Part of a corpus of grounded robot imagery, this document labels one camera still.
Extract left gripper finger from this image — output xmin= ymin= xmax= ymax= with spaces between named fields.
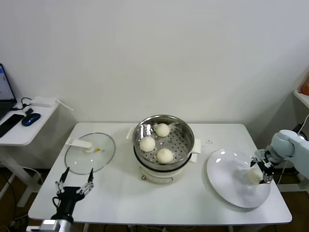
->
xmin=55 ymin=167 xmax=70 ymax=195
xmin=76 ymin=168 xmax=95 ymax=195

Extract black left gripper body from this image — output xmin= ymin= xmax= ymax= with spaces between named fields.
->
xmin=54 ymin=186 xmax=86 ymax=219

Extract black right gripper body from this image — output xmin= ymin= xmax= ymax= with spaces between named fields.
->
xmin=257 ymin=158 xmax=274 ymax=176

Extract white steamed baozi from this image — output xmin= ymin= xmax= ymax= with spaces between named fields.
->
xmin=156 ymin=148 xmax=174 ymax=164
xmin=139 ymin=137 xmax=156 ymax=152
xmin=246 ymin=168 xmax=264 ymax=186
xmin=155 ymin=123 xmax=170 ymax=138

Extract stainless steel steamer basket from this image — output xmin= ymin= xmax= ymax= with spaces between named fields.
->
xmin=126 ymin=114 xmax=202 ymax=170

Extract white round plate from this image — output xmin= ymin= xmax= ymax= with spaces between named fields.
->
xmin=206 ymin=149 xmax=271 ymax=209

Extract white side desk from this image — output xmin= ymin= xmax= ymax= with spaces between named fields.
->
xmin=0 ymin=101 xmax=61 ymax=208

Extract cream electric pot base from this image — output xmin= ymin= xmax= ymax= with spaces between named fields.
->
xmin=133 ymin=147 xmax=199 ymax=186

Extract blue computer mouse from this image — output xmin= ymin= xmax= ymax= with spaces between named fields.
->
xmin=21 ymin=113 xmax=41 ymax=127

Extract black smartphone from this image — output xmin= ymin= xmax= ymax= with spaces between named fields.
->
xmin=0 ymin=114 xmax=25 ymax=139

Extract white rectangular box device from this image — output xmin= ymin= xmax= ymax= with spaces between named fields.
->
xmin=30 ymin=96 xmax=59 ymax=108

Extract white shelf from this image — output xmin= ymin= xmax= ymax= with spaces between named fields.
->
xmin=292 ymin=89 xmax=309 ymax=109

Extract orange packaged item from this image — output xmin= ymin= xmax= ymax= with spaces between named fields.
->
xmin=299 ymin=73 xmax=309 ymax=96

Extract black laptop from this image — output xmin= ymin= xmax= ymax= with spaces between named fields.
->
xmin=0 ymin=63 xmax=18 ymax=121

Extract long white hanging cable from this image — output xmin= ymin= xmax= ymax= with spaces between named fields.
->
xmin=277 ymin=113 xmax=309 ymax=184

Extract glass lid with white handle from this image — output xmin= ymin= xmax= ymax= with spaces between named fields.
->
xmin=64 ymin=132 xmax=116 ymax=175

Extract white floor cable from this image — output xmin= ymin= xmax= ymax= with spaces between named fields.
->
xmin=23 ymin=166 xmax=44 ymax=186

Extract thin white cable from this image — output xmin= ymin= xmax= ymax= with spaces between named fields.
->
xmin=55 ymin=98 xmax=75 ymax=112

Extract black cable with small plug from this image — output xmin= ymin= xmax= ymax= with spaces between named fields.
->
xmin=9 ymin=97 xmax=33 ymax=116

